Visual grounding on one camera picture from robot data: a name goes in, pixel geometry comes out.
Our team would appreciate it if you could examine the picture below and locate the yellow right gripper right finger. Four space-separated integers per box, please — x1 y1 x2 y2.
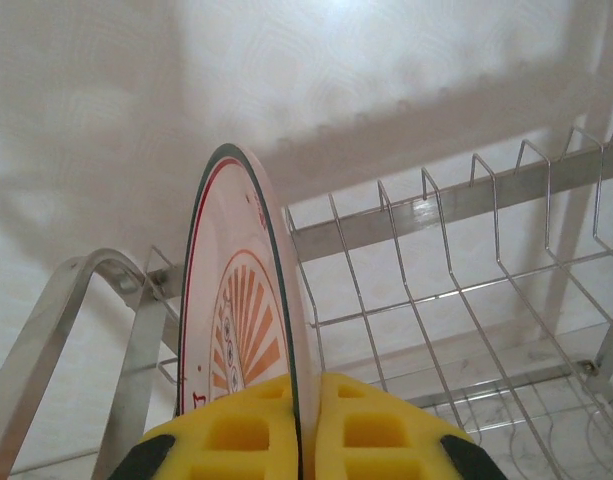
313 370 502 480

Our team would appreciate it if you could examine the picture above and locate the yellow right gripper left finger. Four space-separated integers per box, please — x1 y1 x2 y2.
113 375 303 480

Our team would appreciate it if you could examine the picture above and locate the white plate orange sunburst print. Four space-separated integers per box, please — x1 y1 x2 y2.
174 143 321 480

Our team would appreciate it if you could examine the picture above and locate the steel wire dish rack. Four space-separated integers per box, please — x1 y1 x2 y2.
0 112 613 480

